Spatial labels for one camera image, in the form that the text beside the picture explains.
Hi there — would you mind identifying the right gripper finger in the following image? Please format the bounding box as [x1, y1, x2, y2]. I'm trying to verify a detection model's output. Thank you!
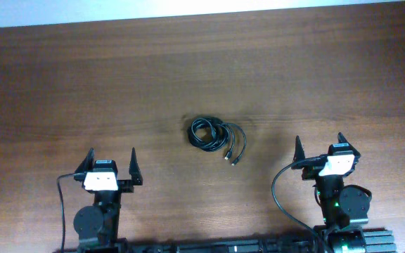
[293, 136, 306, 162]
[337, 132, 361, 157]

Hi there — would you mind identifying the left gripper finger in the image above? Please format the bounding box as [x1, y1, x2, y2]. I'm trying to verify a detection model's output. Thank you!
[75, 148, 94, 174]
[129, 148, 143, 186]

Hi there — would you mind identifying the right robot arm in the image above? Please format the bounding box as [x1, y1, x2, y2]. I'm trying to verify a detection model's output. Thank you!
[292, 133, 372, 252]

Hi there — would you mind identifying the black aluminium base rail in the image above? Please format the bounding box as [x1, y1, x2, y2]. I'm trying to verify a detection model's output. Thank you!
[126, 230, 397, 253]

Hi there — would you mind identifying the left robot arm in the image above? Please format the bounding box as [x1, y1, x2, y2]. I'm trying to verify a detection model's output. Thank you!
[73, 148, 143, 252]

